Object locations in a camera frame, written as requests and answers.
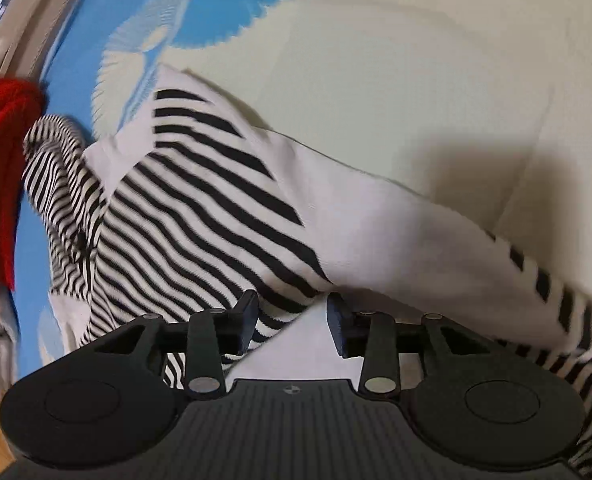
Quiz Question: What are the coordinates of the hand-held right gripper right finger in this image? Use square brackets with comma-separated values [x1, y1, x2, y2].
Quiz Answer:
[326, 292, 497, 396]

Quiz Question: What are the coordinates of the blue cream printed bed sheet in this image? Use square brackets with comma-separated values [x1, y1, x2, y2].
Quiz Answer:
[3, 0, 592, 401]

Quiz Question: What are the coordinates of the black white striped shirt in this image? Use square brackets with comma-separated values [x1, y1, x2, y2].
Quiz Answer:
[22, 62, 592, 478]

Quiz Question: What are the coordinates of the beige bed frame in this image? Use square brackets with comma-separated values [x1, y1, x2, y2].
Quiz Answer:
[0, 0, 104, 83]

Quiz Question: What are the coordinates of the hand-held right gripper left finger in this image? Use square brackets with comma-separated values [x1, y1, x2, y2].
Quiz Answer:
[94, 289, 261, 399]

